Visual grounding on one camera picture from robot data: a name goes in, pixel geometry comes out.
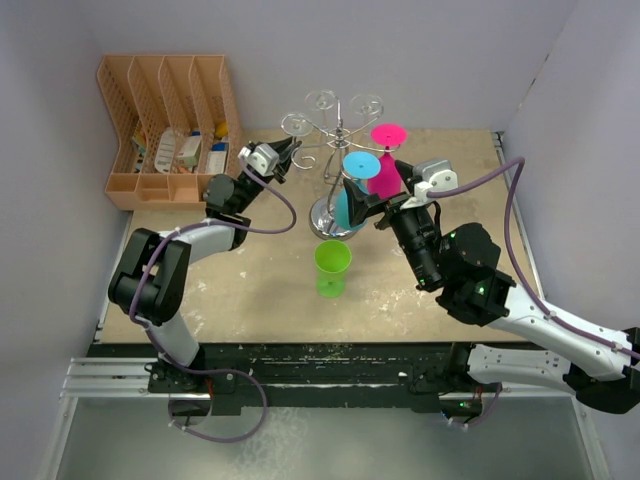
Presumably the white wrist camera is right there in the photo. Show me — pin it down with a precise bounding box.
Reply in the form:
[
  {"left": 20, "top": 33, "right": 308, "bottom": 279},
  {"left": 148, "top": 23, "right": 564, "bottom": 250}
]
[
  {"left": 401, "top": 158, "right": 458, "bottom": 210},
  {"left": 238, "top": 143, "right": 279, "bottom": 177}
]

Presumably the white oval label card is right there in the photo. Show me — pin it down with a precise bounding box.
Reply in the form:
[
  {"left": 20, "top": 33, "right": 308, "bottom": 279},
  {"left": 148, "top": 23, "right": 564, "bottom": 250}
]
[{"left": 153, "top": 127, "right": 184, "bottom": 174}]

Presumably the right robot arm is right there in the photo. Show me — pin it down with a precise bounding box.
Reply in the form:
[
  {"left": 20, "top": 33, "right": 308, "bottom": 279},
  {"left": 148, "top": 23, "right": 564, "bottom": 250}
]
[{"left": 344, "top": 157, "right": 639, "bottom": 414}]

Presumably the tall clear flute glass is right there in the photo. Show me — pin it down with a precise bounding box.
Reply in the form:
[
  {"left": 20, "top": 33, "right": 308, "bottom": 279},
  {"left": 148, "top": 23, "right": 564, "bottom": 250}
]
[{"left": 281, "top": 112, "right": 314, "bottom": 156}]

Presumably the pink plastic goblet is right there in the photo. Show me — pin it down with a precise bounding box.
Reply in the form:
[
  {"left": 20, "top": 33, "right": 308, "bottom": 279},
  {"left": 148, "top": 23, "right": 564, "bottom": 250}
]
[{"left": 367, "top": 123, "right": 407, "bottom": 199}]

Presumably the blue plastic goblet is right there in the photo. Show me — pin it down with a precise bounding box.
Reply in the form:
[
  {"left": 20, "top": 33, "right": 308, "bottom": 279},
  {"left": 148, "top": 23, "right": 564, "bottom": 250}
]
[{"left": 333, "top": 151, "right": 381, "bottom": 231}]

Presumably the green plastic goblet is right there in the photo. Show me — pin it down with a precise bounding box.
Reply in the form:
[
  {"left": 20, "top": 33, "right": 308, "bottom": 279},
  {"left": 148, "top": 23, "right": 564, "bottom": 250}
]
[{"left": 314, "top": 240, "right": 352, "bottom": 298}]

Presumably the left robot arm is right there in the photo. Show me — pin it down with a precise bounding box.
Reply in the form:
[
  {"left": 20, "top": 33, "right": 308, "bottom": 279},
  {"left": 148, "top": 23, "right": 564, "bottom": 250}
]
[{"left": 108, "top": 137, "right": 301, "bottom": 392}]

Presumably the clear wine glass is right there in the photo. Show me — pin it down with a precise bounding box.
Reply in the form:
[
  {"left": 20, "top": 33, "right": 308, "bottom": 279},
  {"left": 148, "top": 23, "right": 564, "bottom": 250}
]
[
  {"left": 305, "top": 89, "right": 341, "bottom": 140},
  {"left": 349, "top": 94, "right": 384, "bottom": 132}
]

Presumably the aluminium rail frame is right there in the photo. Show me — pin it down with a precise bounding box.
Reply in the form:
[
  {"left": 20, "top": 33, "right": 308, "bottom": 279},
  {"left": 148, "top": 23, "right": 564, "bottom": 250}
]
[{"left": 37, "top": 130, "right": 614, "bottom": 480}]

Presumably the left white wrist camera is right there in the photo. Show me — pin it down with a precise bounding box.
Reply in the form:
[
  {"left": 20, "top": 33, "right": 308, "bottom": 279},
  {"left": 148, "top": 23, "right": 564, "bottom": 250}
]
[{"left": 238, "top": 143, "right": 279, "bottom": 177}]

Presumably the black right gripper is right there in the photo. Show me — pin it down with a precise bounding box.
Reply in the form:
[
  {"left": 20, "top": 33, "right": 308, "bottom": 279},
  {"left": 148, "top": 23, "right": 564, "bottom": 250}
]
[{"left": 343, "top": 159, "right": 442, "bottom": 289}]

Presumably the yellow small bottle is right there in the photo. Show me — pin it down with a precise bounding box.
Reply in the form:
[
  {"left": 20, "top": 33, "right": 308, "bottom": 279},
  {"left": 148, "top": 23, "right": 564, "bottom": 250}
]
[{"left": 214, "top": 122, "right": 228, "bottom": 138}]

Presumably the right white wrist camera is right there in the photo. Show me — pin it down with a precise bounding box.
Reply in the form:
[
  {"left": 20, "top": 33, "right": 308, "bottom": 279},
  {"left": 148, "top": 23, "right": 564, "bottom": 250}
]
[{"left": 401, "top": 158, "right": 458, "bottom": 210}]

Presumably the chrome wine glass rack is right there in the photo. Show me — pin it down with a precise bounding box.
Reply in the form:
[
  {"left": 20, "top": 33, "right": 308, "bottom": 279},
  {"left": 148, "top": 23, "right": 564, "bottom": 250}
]
[{"left": 292, "top": 99, "right": 383, "bottom": 241}]

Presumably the peach plastic file organizer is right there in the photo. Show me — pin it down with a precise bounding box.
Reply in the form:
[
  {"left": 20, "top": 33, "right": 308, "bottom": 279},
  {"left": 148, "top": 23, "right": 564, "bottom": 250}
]
[{"left": 97, "top": 54, "right": 243, "bottom": 211}]

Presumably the white green small box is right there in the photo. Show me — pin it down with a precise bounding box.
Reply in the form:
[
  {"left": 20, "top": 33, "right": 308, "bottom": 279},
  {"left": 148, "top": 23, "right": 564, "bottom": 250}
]
[{"left": 175, "top": 135, "right": 202, "bottom": 168}]

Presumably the white blue small box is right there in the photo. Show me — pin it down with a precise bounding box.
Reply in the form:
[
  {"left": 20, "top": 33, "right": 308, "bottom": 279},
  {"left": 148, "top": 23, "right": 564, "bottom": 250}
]
[{"left": 206, "top": 142, "right": 229, "bottom": 175}]

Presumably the colourful booklet in organizer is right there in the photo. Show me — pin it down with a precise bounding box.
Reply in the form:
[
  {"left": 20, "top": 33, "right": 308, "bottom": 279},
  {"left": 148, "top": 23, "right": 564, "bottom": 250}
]
[{"left": 131, "top": 121, "right": 147, "bottom": 173}]

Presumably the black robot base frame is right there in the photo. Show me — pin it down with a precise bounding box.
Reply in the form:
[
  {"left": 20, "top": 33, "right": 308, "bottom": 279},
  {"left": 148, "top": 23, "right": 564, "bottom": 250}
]
[{"left": 88, "top": 342, "right": 498, "bottom": 415}]

